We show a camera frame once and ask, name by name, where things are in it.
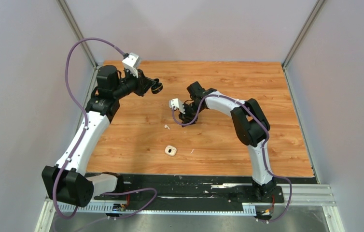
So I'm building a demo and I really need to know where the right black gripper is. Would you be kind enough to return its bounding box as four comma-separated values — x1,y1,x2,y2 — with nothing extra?
179,102,205,127

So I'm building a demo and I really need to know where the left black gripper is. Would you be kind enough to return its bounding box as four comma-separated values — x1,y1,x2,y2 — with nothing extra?
112,67,155,100

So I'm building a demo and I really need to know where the black charging case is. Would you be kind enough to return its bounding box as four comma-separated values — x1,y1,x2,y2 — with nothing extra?
151,82,163,94

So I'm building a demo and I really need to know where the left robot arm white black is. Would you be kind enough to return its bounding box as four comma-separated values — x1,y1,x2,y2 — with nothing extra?
42,65,163,207

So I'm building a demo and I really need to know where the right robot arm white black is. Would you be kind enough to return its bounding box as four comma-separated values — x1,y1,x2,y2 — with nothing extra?
169,82,276,202

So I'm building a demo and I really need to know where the white open charging case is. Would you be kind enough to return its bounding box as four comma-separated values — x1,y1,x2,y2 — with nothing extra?
164,145,177,157

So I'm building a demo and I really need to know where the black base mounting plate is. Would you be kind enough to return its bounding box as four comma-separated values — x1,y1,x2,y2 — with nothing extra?
86,174,318,213

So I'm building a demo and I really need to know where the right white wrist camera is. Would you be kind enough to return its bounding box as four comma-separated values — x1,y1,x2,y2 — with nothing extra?
169,98,185,114

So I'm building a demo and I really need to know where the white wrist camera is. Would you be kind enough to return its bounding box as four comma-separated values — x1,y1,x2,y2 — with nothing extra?
169,98,185,114
122,52,141,78

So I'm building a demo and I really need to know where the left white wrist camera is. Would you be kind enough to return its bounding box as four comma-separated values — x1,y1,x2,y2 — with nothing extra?
122,52,141,78

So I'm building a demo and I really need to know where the left corner aluminium post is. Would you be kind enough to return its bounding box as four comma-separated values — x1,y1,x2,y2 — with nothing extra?
56,0,98,69

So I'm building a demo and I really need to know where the corner aluminium post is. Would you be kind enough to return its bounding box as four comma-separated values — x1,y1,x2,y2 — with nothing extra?
56,0,98,69
281,0,327,70

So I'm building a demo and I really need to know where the aluminium rail frame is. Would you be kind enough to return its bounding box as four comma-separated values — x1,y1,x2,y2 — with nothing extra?
34,184,346,232

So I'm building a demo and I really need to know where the right corner aluminium post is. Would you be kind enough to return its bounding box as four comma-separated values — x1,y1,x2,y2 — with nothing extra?
281,0,327,70

